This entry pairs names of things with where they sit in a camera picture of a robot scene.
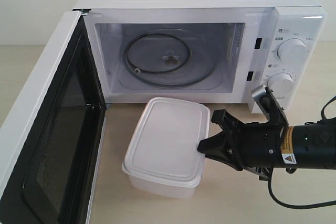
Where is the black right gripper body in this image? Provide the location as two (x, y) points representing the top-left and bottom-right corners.
(232, 122), (285, 179)

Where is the translucent plastic food container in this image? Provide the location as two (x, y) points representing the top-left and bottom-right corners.
(122, 97), (211, 198)

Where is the white microwave door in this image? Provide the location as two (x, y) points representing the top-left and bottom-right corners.
(1, 10), (106, 223)

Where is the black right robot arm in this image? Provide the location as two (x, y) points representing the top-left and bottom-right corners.
(197, 109), (335, 181)

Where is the white microwave oven body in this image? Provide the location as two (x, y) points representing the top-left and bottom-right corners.
(74, 0), (326, 113)

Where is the lower white timer knob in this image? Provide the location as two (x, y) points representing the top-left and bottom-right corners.
(267, 72), (293, 96)

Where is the glass turntable plate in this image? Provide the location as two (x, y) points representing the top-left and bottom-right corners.
(122, 28), (219, 89)

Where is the upper white control knob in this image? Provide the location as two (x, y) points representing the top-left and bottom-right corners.
(277, 38), (308, 61)

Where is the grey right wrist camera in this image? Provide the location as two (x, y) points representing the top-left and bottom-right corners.
(251, 84), (288, 125)

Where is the black camera cable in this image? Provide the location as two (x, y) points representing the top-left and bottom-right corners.
(267, 94), (336, 207)

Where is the black turntable roller ring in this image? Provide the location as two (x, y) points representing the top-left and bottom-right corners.
(122, 33), (192, 73)

